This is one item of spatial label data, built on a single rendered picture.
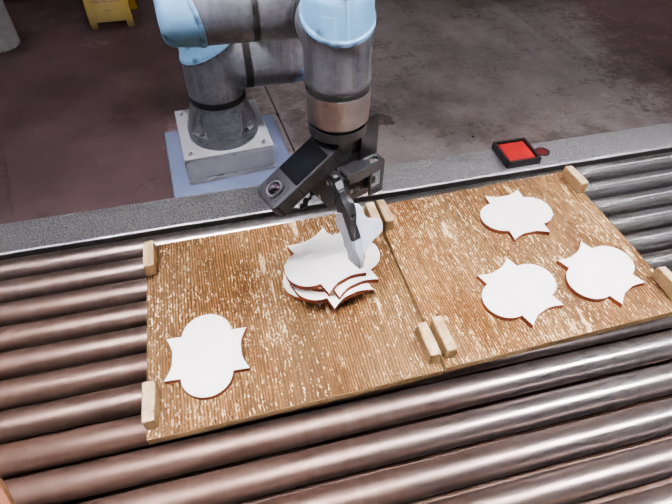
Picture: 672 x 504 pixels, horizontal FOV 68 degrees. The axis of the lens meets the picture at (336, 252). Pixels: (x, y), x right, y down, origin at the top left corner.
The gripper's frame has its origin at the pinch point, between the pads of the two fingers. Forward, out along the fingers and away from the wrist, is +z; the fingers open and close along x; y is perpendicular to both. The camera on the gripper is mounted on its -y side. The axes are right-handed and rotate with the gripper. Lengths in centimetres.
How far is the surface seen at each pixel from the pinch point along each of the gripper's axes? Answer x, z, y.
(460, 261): -9.4, 10.2, 21.1
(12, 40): 352, 99, -14
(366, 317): -9.2, 10.2, 1.1
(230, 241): 17.4, 10.1, -8.5
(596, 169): -7, 12, 64
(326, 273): -2.3, 4.4, -1.6
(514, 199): -4.8, 9.2, 39.7
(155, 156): 182, 104, 17
